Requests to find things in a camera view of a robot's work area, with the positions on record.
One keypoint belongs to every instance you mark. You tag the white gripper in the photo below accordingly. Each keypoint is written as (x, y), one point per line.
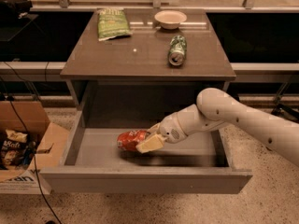
(169, 128)

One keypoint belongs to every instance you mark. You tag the red coke can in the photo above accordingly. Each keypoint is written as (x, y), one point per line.
(129, 140)

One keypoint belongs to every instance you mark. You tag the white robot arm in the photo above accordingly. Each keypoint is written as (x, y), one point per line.
(214, 109)

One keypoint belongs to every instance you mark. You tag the open grey top drawer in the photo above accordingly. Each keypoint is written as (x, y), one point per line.
(92, 162)

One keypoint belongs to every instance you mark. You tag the grey cabinet with glossy top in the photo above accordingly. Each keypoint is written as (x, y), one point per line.
(128, 82)

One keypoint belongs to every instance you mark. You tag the green soda can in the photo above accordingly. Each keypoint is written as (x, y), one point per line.
(178, 50)

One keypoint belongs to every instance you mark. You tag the white paper bowl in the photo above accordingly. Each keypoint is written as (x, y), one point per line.
(170, 19)

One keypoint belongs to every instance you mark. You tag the green chip bag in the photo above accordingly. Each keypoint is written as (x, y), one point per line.
(112, 23)

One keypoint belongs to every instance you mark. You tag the brown cardboard box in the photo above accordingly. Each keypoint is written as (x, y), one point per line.
(31, 118)

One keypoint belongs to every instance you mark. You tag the black office chair base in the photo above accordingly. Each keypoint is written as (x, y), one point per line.
(279, 107)

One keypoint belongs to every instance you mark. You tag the snack bags in box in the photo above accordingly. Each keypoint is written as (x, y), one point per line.
(17, 150)

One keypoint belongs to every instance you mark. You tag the black bag on shelf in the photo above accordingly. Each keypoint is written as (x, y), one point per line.
(12, 9)

